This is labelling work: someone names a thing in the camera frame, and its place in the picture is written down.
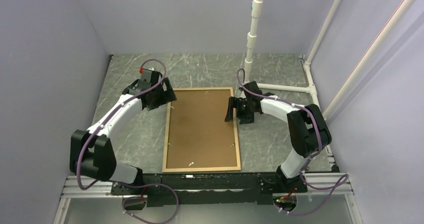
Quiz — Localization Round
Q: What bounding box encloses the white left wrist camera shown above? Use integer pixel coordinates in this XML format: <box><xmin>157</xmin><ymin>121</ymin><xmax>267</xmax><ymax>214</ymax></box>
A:
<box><xmin>139</xmin><ymin>68</ymin><xmax>162</xmax><ymax>82</ymax></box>

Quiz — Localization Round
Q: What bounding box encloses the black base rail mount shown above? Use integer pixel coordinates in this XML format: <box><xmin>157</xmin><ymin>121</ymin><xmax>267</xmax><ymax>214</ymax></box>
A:
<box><xmin>110</xmin><ymin>172</ymin><xmax>308</xmax><ymax>207</ymax></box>

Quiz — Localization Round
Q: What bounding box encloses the white pvc pipe stand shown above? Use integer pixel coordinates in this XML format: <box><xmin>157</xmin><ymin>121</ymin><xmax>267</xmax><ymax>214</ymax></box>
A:
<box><xmin>248</xmin><ymin>0</ymin><xmax>404</xmax><ymax>110</ymax></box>

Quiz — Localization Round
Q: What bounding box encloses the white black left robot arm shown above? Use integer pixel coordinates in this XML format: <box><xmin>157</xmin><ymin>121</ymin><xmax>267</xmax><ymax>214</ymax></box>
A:
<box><xmin>69</xmin><ymin>69</ymin><xmax>177</xmax><ymax>194</ymax></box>

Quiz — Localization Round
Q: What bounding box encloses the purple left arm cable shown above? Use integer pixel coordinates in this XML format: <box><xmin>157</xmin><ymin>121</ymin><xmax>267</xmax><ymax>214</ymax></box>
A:
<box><xmin>76</xmin><ymin>58</ymin><xmax>180</xmax><ymax>224</ymax></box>

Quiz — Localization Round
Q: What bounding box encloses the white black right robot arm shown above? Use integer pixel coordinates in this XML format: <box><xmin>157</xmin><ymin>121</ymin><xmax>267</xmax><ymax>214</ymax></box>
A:
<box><xmin>225</xmin><ymin>81</ymin><xmax>332</xmax><ymax>192</ymax></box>

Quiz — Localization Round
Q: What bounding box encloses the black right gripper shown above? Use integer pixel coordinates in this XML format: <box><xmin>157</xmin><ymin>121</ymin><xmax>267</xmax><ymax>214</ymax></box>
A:
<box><xmin>225</xmin><ymin>96</ymin><xmax>255</xmax><ymax>124</ymax></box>

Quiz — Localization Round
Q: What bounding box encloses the brown mdf backing board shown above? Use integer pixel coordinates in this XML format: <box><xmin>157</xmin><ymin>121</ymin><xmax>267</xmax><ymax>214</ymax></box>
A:
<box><xmin>165</xmin><ymin>90</ymin><xmax>238</xmax><ymax>169</ymax></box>

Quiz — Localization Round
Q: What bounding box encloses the aluminium extrusion rail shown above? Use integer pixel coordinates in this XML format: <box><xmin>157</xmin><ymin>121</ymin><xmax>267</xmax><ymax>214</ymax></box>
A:
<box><xmin>52</xmin><ymin>174</ymin><xmax>115</xmax><ymax>224</ymax></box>

